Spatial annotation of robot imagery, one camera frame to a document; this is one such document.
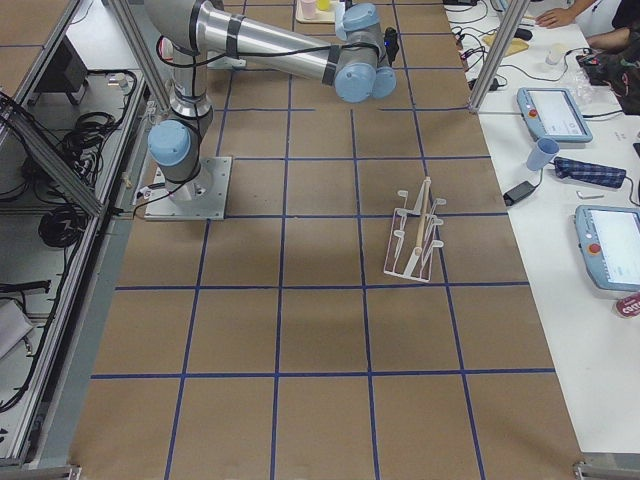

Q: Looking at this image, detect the blue teach pendant far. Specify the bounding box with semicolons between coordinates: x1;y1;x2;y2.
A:
516;87;593;144

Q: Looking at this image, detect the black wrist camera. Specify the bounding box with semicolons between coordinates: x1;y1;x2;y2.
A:
384;27;399;66

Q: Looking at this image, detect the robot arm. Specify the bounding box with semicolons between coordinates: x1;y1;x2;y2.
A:
144;1;396;203

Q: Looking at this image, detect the blue teach pendant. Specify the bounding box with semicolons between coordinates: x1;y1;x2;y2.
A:
516;87;593;144
574;205;639;292

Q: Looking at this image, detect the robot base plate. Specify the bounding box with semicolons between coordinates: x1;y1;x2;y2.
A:
144;156;232;221

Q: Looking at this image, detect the folded plaid umbrella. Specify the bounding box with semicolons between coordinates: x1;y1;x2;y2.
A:
553;156;627;189

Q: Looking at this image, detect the blue cup on desk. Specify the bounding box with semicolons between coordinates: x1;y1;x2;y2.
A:
526;137;560;171

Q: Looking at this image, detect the white paper tray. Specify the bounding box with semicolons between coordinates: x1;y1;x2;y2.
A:
295;0;338;24

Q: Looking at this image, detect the black power adapter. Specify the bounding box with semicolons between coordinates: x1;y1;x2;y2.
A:
502;181;537;207

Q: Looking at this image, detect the aluminium frame post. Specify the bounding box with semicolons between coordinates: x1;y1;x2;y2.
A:
468;0;530;113

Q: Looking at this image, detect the pink plastic cup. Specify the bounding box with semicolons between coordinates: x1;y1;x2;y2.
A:
300;0;317;19

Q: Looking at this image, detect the blue teach pendant near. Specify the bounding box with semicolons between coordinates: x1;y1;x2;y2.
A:
574;205;639;292

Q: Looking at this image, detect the person's hand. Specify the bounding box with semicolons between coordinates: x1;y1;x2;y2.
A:
535;8;578;29

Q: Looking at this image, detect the black cable bundle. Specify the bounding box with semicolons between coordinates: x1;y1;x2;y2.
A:
49;112;124;171

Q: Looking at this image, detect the white wire cup rack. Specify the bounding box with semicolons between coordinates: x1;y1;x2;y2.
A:
383;176;446;283

